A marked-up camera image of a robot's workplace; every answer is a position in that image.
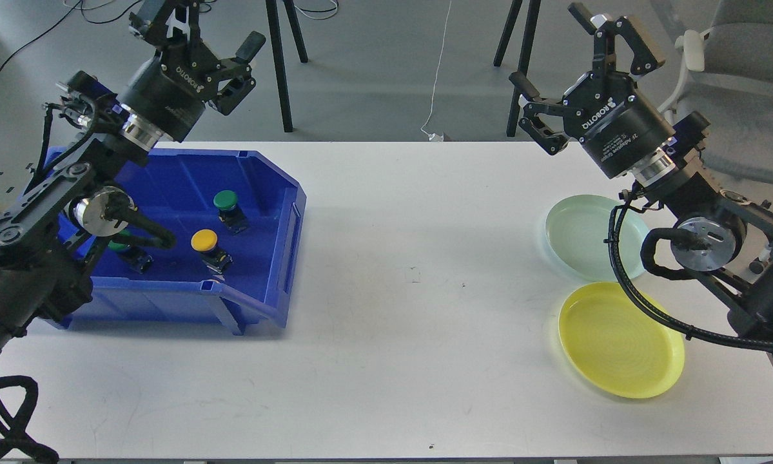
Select blue plastic bin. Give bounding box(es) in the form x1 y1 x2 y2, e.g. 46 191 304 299
54 149 307 335

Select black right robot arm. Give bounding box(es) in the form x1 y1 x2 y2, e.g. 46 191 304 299
510 2 773 356

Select black tripod legs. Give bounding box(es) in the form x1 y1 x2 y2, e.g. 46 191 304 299
264 1 309 134
493 1 542 138

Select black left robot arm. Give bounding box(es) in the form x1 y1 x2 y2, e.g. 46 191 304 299
0 1 266 463

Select green push button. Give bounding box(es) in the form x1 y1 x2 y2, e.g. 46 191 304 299
213 189 250 235
107 240 153 275

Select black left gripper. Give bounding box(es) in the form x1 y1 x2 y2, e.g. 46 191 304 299
120 1 266 142

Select yellow plate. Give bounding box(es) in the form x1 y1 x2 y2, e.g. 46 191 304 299
557 282 686 400

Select black tripod legs left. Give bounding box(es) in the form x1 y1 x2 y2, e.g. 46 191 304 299
264 1 309 134

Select pale green plate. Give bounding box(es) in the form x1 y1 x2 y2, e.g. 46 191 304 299
543 195 649 282

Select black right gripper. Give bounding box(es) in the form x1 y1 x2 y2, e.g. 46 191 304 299
509 2 676 180

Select black tripod legs right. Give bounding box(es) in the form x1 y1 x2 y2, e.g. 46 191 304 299
493 1 542 138

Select black cables on floor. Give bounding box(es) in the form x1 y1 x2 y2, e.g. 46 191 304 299
0 0 142 104

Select white cable on floor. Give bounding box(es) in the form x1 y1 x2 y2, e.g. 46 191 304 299
420 0 453 142

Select yellow push button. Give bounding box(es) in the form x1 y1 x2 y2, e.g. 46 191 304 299
190 229 233 275

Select grey office chair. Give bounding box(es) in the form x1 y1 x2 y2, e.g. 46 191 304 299
652 1 773 184

